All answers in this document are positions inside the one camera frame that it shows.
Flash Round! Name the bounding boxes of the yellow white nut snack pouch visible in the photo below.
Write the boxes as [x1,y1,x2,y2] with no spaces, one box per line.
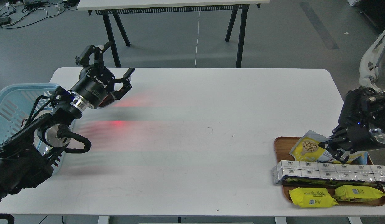
[289,130,340,164]

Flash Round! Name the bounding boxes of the white hanging cable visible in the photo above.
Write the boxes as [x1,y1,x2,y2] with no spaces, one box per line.
[195,11,201,68]

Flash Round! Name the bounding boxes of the light blue plastic basket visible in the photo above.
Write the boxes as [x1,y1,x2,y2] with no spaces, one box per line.
[0,83,76,175]

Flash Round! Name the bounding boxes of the silver multipack box row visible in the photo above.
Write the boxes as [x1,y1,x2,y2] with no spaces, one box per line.
[272,160,385,188]

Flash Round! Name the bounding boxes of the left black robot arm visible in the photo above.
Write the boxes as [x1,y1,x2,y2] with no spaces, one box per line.
[0,41,135,224]

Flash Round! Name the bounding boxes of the floor cables and power strips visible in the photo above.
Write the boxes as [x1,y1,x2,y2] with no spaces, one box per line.
[0,0,79,35]

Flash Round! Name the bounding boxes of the yellow snack pack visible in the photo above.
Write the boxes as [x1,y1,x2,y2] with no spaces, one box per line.
[333,185,385,202]
[289,187,339,208]

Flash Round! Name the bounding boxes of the black barcode scanner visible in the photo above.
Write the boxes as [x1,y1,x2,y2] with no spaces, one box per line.
[98,93,116,108]

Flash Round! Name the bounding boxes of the yellow snack pack right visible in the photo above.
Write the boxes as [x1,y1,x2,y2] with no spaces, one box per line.
[333,185,385,202]

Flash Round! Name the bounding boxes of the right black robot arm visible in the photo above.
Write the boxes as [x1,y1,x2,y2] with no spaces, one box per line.
[319,87,385,164]

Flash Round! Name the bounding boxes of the background white table black legs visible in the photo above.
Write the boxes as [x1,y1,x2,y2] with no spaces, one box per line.
[77,0,270,68]

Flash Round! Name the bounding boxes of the blue yellow snack bag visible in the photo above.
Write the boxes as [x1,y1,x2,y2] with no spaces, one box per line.
[347,151,368,165]

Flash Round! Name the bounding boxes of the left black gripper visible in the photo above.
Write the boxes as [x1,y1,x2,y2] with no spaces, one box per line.
[71,41,135,109]

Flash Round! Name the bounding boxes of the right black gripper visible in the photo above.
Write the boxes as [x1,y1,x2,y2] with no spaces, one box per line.
[319,123,371,164]

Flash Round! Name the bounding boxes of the yellow snack pack left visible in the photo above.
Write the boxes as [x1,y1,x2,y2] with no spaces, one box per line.
[289,187,339,208]

